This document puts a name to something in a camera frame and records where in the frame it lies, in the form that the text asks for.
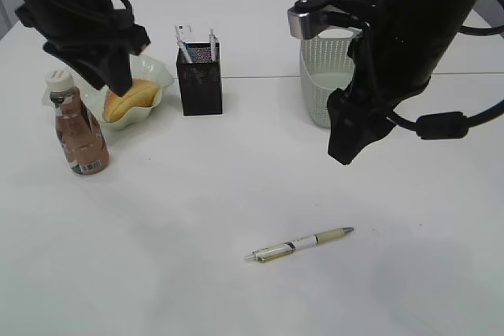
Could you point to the pale green wavy plate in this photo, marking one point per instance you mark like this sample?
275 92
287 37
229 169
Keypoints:
143 67

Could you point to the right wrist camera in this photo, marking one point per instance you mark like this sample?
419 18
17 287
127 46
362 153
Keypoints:
308 18

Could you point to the blue grip ballpoint pen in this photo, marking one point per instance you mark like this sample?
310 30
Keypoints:
183 48

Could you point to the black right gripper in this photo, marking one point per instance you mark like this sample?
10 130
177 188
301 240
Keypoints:
386 72

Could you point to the bread bun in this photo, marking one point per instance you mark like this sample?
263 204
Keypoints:
141 94

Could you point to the white beige ballpoint pen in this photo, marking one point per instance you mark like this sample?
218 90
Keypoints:
287 248

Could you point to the grey grip ballpoint pen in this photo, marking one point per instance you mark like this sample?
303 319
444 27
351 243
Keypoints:
213 45

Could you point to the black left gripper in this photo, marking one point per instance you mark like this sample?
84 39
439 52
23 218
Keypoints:
90 37

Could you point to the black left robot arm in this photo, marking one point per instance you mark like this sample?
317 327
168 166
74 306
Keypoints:
96 38

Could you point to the light green woven basket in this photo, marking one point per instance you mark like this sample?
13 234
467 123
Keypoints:
324 67

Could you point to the black mesh pen holder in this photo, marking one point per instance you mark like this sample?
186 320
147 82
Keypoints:
200 80

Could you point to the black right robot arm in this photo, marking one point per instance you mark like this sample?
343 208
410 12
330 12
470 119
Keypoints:
436 22

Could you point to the clear plastic ruler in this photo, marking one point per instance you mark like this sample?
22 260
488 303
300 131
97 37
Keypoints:
184 32

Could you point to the brown Nescafe coffee bottle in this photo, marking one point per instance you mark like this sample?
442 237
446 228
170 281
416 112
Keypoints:
78 132

